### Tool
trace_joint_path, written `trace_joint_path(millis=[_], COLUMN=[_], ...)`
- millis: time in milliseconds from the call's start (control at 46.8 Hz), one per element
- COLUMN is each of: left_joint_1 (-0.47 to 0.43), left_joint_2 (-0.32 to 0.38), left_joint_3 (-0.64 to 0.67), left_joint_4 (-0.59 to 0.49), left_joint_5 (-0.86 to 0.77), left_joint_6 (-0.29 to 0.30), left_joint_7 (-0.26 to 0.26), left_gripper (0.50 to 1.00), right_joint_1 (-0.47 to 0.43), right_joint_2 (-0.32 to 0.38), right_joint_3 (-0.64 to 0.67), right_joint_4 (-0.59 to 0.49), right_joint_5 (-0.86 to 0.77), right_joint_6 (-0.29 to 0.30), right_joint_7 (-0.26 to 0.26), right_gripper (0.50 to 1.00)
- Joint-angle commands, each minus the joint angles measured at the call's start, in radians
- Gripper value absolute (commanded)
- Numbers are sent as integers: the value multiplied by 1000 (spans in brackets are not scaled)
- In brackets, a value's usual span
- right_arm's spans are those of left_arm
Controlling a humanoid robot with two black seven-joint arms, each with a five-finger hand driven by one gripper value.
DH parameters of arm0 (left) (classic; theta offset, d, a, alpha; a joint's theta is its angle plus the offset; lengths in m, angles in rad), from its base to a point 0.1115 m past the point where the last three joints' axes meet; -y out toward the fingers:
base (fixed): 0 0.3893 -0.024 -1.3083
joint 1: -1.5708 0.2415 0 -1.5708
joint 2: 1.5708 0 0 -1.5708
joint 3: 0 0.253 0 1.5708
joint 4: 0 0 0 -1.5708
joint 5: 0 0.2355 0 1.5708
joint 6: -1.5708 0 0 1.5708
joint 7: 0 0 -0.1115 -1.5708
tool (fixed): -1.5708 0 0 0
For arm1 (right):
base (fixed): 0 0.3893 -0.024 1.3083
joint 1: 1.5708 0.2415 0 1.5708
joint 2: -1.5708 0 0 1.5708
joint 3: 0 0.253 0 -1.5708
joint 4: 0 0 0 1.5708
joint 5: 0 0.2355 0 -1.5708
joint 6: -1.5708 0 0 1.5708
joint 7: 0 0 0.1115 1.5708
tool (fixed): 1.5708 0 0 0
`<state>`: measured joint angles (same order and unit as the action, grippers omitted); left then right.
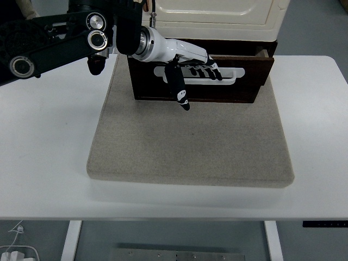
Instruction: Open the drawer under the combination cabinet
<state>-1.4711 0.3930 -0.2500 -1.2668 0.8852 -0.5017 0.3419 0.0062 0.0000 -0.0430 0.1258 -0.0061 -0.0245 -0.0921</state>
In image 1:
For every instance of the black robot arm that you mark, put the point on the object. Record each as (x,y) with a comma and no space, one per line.
(54,49)

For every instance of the dark wood drawer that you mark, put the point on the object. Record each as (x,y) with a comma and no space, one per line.
(244,81)

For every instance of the white table leg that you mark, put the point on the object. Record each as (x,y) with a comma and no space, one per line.
(71,242)
(273,242)

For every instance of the white power adapter tray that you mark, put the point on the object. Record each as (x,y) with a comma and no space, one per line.
(15,255)

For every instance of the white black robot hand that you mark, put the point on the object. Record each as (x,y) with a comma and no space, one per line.
(174,49)

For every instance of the brown cardboard box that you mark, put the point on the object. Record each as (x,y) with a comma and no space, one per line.
(344,1)

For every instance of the black table control panel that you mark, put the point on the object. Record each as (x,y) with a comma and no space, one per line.
(323,224)

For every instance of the cream plastic cabinet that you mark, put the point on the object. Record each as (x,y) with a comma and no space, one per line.
(231,27)

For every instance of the dark wood drawer housing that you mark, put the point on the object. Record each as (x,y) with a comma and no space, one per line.
(231,43)

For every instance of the person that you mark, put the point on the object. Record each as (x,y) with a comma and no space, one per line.
(25,8)

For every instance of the beige fabric mat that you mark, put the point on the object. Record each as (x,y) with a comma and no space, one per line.
(190,141)

